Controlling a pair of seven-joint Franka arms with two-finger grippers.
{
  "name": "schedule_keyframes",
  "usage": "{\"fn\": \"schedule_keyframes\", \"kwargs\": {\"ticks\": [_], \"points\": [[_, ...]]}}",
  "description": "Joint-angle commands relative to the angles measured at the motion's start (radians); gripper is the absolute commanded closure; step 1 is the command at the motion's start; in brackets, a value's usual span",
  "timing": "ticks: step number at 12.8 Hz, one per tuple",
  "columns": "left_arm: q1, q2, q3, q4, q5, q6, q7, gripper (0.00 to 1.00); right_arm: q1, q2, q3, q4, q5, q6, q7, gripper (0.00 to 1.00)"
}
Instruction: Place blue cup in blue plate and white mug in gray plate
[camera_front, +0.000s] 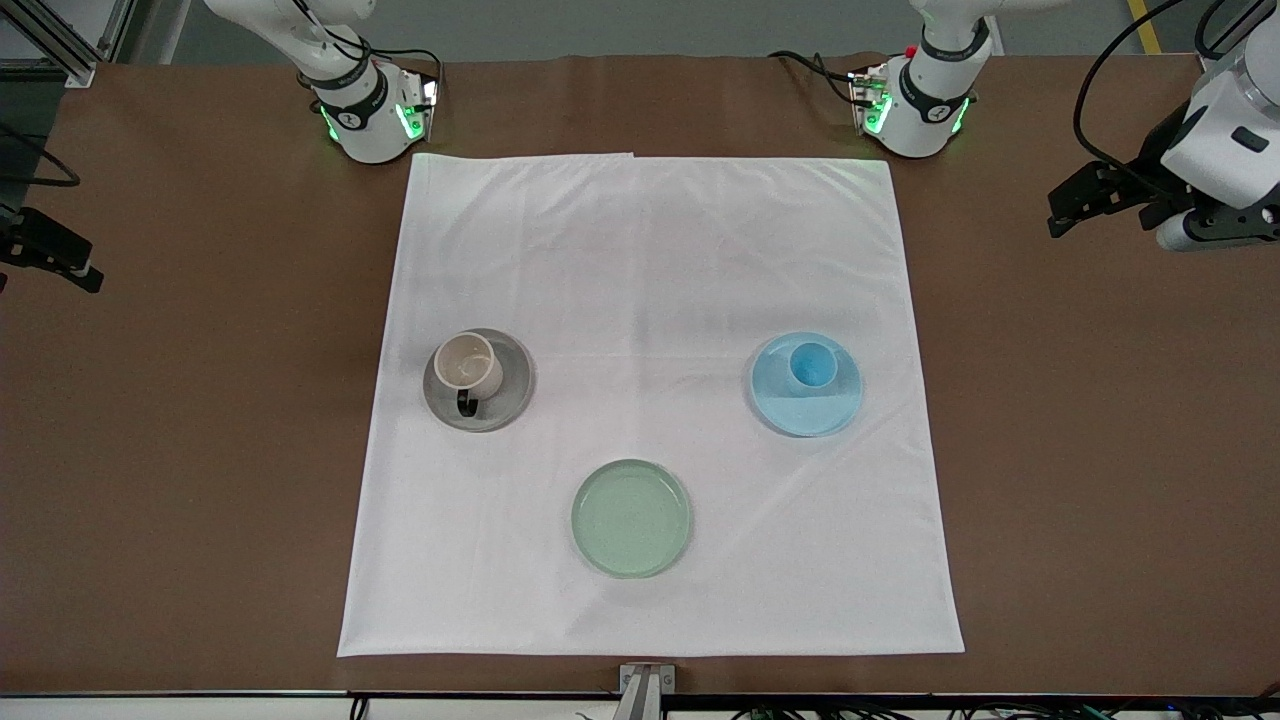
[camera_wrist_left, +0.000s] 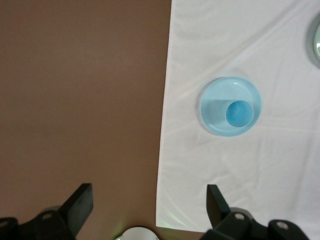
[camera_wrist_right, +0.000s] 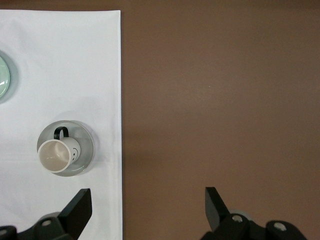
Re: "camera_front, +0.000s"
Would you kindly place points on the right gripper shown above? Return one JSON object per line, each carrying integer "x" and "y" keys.
{"x": 40, "y": 240}

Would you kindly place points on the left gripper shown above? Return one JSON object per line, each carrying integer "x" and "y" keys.
{"x": 1157, "y": 164}

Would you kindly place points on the blue cup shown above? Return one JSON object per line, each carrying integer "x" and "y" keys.
{"x": 812, "y": 366}

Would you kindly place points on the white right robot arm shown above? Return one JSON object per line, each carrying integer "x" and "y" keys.
{"x": 355, "y": 110}

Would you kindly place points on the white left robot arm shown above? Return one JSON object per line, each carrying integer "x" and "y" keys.
{"x": 1225, "y": 130}

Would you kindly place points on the blue plate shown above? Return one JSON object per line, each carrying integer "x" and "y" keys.
{"x": 815, "y": 410}

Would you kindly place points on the gray plate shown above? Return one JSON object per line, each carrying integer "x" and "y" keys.
{"x": 512, "y": 385}

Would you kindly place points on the green plate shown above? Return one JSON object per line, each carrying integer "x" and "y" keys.
{"x": 632, "y": 520}

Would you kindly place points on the white cloth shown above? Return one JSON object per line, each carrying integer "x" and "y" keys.
{"x": 650, "y": 300}

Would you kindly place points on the aluminium frame profile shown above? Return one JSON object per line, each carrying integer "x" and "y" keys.
{"x": 50, "y": 40}
{"x": 1240, "y": 30}

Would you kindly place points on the metal bracket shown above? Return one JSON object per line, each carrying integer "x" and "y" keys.
{"x": 647, "y": 685}

